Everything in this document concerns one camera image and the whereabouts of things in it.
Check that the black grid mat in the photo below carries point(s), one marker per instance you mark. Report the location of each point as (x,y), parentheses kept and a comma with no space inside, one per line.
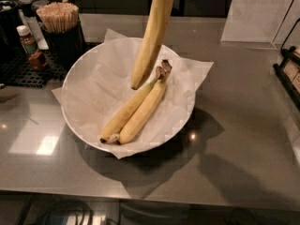
(15,70)

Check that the black container left edge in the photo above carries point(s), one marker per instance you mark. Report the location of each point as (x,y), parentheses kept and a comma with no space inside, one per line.
(9,21)

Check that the white parchment paper liner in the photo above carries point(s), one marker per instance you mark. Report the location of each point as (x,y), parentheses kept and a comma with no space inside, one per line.
(100,85)

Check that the small brown sauce bottle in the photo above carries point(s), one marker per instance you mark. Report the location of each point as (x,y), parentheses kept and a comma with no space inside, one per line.
(35,56)

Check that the bundle of wooden chopsticks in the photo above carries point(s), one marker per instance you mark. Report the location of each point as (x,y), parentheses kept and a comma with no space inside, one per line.
(59,17)

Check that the clear acrylic stand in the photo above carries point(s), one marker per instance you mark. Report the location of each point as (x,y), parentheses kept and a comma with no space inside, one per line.
(262,21)

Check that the yellow banana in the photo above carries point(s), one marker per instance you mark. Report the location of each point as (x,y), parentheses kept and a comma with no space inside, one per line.
(122,116)
(146,109)
(160,13)

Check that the black chopstick holder cup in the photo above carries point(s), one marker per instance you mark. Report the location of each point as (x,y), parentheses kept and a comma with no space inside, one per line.
(67,46)

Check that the white bowl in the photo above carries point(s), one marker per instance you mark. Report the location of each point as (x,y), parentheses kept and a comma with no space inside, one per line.
(72,88)

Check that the dark jar grey lid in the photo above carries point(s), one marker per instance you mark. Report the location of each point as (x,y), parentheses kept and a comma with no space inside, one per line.
(25,5)

